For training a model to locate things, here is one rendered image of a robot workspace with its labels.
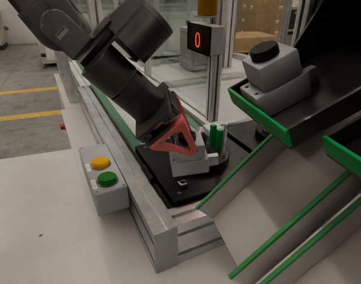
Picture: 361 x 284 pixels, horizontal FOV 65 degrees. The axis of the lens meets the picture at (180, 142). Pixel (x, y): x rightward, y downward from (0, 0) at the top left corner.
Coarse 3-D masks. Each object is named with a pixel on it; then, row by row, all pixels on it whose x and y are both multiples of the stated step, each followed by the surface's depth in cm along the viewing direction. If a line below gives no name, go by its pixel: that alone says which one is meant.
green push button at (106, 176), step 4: (104, 172) 61; (108, 172) 61; (112, 172) 61; (100, 176) 60; (104, 176) 60; (108, 176) 60; (112, 176) 60; (116, 176) 60; (100, 180) 59; (104, 180) 59; (108, 180) 59; (112, 180) 59; (116, 180) 60; (100, 184) 59; (104, 184) 59; (108, 184) 59
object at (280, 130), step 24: (336, 0) 35; (360, 0) 36; (312, 24) 36; (336, 24) 37; (360, 24) 38; (312, 48) 37; (336, 48) 37; (360, 48) 35; (336, 72) 33; (360, 72) 31; (240, 96) 34; (312, 96) 32; (336, 96) 30; (360, 96) 27; (264, 120) 30; (288, 120) 30; (312, 120) 26; (336, 120) 27; (288, 144) 27
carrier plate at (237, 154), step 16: (144, 144) 73; (144, 160) 67; (160, 160) 66; (240, 160) 66; (160, 176) 60; (192, 176) 60; (208, 176) 60; (224, 176) 60; (176, 192) 56; (192, 192) 56; (208, 192) 56
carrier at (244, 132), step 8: (232, 128) 81; (240, 128) 81; (248, 128) 81; (256, 128) 76; (264, 128) 74; (232, 136) 77; (240, 136) 76; (248, 136) 76; (256, 136) 76; (264, 136) 73; (240, 144) 74; (248, 144) 73; (256, 144) 73; (248, 152) 72
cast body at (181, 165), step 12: (180, 132) 47; (192, 132) 47; (180, 144) 46; (180, 156) 46; (192, 156) 46; (204, 156) 47; (216, 156) 49; (180, 168) 47; (192, 168) 48; (204, 168) 48
